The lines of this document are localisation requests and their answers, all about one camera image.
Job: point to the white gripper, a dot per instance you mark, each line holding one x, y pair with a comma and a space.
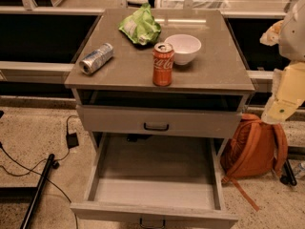
294, 38

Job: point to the red Coca-Cola can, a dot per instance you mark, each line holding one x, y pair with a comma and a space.
163, 54

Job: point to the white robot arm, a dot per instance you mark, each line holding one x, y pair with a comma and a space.
292, 40

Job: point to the grey drawer cabinet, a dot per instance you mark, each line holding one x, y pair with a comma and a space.
216, 80

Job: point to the open middle drawer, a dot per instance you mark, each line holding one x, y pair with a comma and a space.
156, 182

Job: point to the silver can lying sideways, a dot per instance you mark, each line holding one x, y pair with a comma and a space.
96, 59

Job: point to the closed top drawer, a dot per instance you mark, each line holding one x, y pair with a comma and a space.
147, 121

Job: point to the orange backpack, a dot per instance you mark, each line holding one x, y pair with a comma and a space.
255, 149

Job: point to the white bowl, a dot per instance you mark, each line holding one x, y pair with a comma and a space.
186, 48

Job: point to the black stand foot right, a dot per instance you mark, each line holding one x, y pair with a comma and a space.
288, 177

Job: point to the green chip bag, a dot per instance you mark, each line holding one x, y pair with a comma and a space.
141, 27

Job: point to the black power adapter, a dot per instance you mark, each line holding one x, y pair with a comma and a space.
72, 140

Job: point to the black bar on floor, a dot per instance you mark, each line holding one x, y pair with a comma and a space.
37, 193

